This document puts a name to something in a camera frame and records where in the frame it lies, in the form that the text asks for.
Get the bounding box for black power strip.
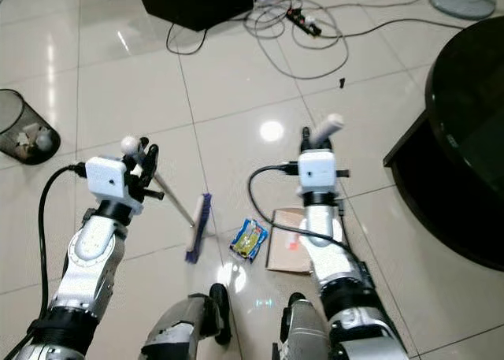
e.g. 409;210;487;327
285;7;324;39

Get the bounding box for robot leg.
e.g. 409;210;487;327
271;292;336;360
140;284;234;360

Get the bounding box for black looped floor cable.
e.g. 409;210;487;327
166;0;351;81

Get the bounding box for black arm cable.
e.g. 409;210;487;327
38;162;88;317
246;164;351;254

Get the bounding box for robot left leg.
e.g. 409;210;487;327
140;284;234;360

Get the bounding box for purple bristle broom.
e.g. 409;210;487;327
120;135;214;265

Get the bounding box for robot right leg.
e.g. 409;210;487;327
271;292;336;360

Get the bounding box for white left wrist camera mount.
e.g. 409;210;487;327
84;155;136;216

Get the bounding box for black box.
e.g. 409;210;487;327
133;0;258;32

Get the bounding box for black long floor cable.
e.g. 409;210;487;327
321;15;467;39

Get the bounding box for black round glass table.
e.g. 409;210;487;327
383;14;504;273

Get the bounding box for black mesh wastebasket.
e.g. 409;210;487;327
0;88;62;166

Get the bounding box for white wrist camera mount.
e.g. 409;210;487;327
297;148;350;195
84;155;136;216

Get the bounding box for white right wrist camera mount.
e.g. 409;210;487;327
297;148;350;195

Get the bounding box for crumpled white paper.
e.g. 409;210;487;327
19;124;57;158

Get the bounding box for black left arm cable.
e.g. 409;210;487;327
38;162;88;317

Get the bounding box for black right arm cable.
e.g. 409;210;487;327
246;164;351;254

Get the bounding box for beige long-handled dustpan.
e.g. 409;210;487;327
265;113;346;275

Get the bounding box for blue yellow snack packet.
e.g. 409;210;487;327
229;217;269;263

